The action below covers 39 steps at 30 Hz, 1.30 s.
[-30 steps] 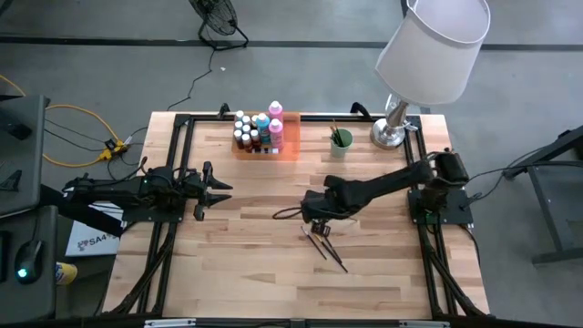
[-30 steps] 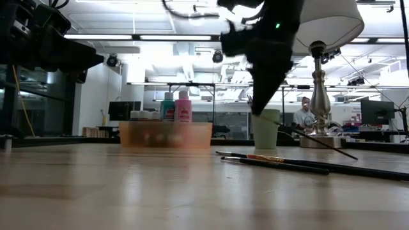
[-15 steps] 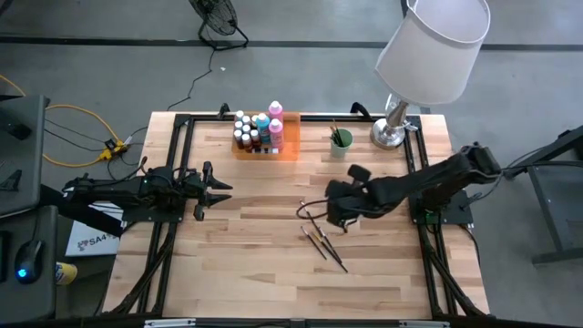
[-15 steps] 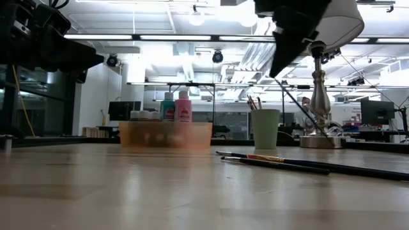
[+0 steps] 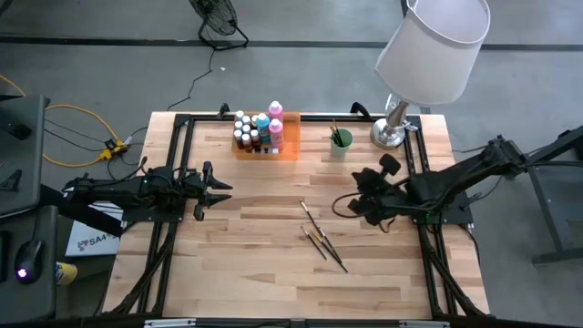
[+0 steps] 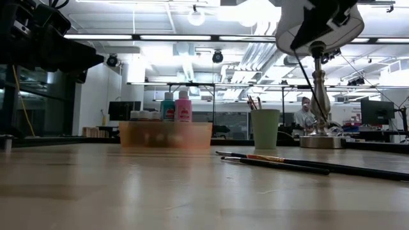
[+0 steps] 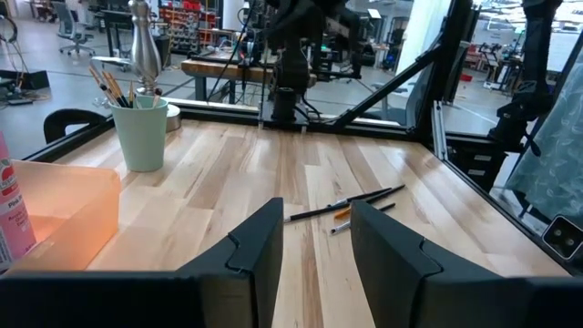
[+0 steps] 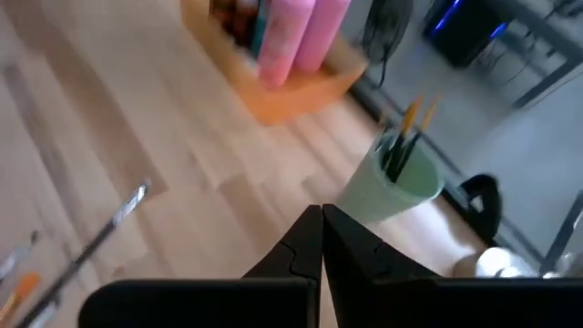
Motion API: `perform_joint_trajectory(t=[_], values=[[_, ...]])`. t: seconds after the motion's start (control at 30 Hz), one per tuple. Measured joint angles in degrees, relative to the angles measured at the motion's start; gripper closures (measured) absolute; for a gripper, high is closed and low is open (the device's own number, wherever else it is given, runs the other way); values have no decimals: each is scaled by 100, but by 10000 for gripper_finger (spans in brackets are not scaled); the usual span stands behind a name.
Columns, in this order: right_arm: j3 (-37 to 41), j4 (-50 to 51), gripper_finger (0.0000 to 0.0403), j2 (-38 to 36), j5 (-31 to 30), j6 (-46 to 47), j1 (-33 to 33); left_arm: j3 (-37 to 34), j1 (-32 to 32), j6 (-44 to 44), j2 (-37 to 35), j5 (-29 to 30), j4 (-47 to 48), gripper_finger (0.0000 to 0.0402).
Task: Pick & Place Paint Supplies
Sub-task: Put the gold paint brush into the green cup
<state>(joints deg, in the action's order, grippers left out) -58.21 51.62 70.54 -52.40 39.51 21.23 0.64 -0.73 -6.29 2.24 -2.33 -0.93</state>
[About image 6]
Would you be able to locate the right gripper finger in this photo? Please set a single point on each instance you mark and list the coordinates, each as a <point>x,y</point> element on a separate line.
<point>314,28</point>

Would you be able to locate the dark blue paint bottle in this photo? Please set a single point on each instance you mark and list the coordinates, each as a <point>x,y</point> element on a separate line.
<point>134,115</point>

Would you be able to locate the rust brown paint bottle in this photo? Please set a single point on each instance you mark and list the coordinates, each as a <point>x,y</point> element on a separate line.
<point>144,115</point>

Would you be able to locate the tall teal paint bottle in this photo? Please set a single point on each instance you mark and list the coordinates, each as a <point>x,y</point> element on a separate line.
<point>167,110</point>

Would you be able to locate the tall pink paint bottle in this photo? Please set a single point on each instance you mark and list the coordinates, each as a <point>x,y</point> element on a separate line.
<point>183,110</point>

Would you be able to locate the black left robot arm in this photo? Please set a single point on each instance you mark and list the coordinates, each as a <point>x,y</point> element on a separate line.
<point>16,48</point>

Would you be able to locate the ceiling light strip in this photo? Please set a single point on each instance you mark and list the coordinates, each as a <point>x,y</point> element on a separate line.
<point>96,36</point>

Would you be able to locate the black round ceiling fixture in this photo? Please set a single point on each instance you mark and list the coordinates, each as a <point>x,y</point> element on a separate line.
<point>217,57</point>
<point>112,60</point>

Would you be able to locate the small yellow background bottle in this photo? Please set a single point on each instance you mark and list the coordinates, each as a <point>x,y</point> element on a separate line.
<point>103,120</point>

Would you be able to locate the person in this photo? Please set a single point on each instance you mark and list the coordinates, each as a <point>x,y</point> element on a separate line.
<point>303,116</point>

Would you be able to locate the clear plastic lamp wrap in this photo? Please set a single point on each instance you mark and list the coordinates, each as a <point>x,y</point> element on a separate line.
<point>335,130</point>

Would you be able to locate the orange translucent plastic bin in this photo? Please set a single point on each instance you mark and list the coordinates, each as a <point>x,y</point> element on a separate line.
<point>166,137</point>

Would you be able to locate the black monitor on stand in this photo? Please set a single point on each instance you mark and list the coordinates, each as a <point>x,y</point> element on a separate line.
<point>377,112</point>

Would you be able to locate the blue background box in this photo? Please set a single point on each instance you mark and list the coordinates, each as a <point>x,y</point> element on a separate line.
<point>350,129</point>

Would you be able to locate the silver lamp white shade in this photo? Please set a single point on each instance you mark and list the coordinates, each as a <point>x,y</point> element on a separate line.
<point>319,142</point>

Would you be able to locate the pale green plastic cup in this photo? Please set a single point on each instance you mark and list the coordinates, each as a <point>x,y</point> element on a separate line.
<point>265,131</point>

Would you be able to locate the black background chair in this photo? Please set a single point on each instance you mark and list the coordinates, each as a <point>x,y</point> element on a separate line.
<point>220,129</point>

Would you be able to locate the right paintbrushes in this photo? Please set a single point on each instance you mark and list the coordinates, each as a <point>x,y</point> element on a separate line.
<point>265,157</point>

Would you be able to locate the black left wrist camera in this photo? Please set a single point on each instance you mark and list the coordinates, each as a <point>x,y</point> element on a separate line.
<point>52,19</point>

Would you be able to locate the black background rig frame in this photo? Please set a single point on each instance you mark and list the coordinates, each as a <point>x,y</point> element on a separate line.
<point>179,84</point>

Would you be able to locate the small white bracket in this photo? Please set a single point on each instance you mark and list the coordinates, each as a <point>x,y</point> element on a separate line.
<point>7,145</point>

